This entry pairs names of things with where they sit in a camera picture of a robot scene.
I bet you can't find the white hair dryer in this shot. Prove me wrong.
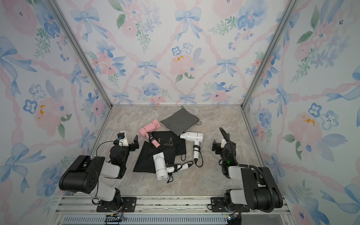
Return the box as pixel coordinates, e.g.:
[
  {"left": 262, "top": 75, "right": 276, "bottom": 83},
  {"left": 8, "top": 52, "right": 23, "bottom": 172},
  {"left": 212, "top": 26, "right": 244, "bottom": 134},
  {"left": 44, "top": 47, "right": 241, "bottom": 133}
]
[
  {"left": 180, "top": 132, "right": 203, "bottom": 168},
  {"left": 153, "top": 152, "right": 194, "bottom": 183}
]

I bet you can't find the grey drawstring pouch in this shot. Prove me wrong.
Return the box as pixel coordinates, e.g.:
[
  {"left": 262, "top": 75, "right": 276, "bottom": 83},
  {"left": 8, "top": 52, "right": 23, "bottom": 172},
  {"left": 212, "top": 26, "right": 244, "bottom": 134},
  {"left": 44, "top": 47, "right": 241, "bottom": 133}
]
[{"left": 160, "top": 106, "right": 200, "bottom": 136}]

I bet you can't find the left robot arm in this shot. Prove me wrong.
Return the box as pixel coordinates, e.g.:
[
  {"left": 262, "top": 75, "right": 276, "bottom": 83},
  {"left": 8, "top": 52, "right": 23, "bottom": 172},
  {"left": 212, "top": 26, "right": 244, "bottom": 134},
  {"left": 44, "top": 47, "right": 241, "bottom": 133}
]
[{"left": 59, "top": 132, "right": 139, "bottom": 213}]

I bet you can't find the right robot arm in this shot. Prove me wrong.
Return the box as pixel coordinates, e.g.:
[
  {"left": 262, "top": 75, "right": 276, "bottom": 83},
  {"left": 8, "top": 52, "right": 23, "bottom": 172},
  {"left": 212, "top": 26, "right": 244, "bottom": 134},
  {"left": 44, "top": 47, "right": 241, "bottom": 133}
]
[{"left": 212, "top": 140, "right": 284, "bottom": 213}]

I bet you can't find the pink hair dryer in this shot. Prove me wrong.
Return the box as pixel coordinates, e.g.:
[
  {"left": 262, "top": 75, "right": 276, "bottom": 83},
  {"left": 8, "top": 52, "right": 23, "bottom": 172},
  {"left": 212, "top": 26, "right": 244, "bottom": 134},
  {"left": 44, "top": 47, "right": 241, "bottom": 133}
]
[{"left": 138, "top": 120, "right": 161, "bottom": 151}]

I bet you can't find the plain black pouch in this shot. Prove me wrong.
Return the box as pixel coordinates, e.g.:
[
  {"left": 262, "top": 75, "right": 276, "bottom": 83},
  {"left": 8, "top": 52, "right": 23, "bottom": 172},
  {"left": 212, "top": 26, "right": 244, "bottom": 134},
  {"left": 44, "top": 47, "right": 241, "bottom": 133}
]
[{"left": 133, "top": 142, "right": 176, "bottom": 173}]

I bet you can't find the black pouch with gold logo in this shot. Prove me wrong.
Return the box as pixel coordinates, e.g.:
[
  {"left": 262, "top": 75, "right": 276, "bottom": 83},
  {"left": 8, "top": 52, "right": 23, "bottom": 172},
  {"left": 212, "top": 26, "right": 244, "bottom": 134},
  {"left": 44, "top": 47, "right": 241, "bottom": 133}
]
[{"left": 152, "top": 131, "right": 187, "bottom": 161}]

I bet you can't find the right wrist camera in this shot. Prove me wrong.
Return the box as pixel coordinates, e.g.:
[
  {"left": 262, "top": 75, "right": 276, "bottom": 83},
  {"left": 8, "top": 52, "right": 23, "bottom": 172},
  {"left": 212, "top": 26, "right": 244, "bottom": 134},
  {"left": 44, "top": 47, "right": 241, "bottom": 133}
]
[{"left": 220, "top": 138, "right": 227, "bottom": 149}]

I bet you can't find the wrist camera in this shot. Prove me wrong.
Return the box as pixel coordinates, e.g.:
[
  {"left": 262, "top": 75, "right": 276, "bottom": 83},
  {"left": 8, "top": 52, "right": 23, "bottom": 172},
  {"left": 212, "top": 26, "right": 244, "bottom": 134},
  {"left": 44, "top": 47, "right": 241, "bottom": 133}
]
[
  {"left": 220, "top": 138, "right": 227, "bottom": 149},
  {"left": 117, "top": 132, "right": 129, "bottom": 147}
]

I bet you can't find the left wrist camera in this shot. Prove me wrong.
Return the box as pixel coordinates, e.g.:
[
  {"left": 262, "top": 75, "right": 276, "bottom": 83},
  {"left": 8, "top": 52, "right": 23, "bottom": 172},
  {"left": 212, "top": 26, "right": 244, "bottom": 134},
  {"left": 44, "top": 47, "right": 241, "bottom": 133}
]
[{"left": 117, "top": 132, "right": 129, "bottom": 147}]

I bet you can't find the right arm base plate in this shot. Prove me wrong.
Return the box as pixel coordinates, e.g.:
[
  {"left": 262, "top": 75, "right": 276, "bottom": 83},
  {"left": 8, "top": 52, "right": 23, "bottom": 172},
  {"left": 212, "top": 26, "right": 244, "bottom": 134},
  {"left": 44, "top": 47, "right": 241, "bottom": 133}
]
[{"left": 207, "top": 197, "right": 250, "bottom": 213}]

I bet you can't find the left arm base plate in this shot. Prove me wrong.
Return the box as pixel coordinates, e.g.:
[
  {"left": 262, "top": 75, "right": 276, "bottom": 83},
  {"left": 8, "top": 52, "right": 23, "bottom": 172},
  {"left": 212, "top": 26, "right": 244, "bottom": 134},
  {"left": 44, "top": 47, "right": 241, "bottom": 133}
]
[{"left": 96, "top": 197, "right": 137, "bottom": 213}]

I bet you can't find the black corrugated cable conduit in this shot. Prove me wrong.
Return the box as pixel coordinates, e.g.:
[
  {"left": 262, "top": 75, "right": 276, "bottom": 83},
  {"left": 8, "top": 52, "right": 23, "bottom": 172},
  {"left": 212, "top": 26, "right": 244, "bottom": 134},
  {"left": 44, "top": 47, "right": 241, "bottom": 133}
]
[{"left": 219, "top": 127, "right": 276, "bottom": 213}]

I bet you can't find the aluminium front rail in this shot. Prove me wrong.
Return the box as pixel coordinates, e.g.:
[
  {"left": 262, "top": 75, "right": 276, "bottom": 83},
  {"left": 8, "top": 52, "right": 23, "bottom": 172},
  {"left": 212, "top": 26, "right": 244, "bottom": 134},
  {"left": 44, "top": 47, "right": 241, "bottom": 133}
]
[{"left": 50, "top": 195, "right": 295, "bottom": 225}]

